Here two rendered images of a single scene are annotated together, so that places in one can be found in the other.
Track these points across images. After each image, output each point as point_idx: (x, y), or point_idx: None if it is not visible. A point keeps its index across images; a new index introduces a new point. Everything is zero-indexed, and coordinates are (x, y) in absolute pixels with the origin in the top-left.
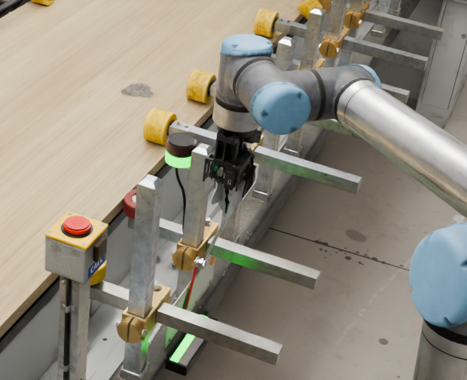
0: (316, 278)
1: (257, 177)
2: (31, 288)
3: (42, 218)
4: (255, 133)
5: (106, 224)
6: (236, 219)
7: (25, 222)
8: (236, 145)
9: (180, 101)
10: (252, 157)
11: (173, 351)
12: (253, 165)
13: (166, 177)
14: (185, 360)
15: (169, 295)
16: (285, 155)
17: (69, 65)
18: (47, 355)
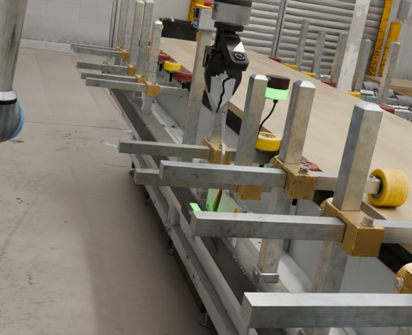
0: (135, 168)
1: None
2: (267, 127)
3: (326, 150)
4: (224, 44)
5: (202, 6)
6: (262, 239)
7: (328, 147)
8: (216, 32)
9: None
10: (212, 54)
11: (199, 207)
12: (210, 63)
13: (369, 258)
14: (187, 204)
15: (212, 153)
16: (253, 169)
17: None
18: (266, 213)
